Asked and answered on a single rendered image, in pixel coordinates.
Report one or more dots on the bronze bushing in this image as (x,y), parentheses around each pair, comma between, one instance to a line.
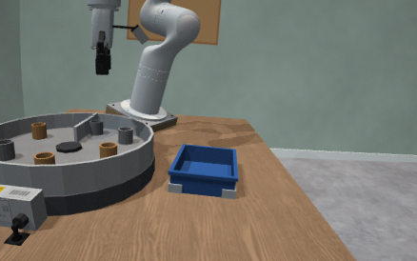
(107,152)
(39,131)
(44,158)

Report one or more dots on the blue shallow tray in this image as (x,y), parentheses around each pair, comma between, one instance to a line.
(204,170)

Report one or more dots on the grey metal ring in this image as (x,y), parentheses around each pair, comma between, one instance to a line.
(7,151)
(96,128)
(125,136)

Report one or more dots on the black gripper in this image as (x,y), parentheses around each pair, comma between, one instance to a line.
(101,26)

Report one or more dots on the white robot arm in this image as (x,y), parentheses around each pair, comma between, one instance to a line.
(180,26)

